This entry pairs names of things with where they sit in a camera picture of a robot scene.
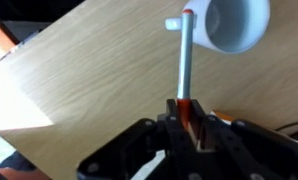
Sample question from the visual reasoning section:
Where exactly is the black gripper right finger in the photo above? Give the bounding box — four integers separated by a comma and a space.
190, 100, 298, 180

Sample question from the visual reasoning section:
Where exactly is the black monitor cable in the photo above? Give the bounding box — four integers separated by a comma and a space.
274, 119, 298, 132

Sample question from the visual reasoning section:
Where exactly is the white ceramic mug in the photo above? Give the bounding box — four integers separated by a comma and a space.
164, 0, 271, 55

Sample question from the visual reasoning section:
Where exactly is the orange and silver pen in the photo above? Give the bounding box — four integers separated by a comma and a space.
177, 9, 194, 130

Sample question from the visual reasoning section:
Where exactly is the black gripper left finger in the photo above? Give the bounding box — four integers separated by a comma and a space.
76, 117, 167, 180

